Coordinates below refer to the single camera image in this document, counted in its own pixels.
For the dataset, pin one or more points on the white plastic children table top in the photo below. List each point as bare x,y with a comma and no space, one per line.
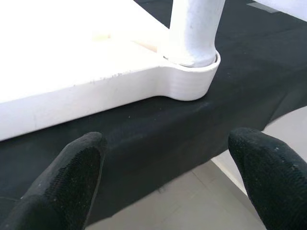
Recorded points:
72,60

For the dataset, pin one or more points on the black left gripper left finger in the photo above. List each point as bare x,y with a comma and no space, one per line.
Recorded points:
60,189

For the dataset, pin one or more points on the black table cloth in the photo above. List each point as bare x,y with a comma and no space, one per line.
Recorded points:
168,134

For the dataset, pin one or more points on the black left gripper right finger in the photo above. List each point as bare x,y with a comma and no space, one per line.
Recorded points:
278,184

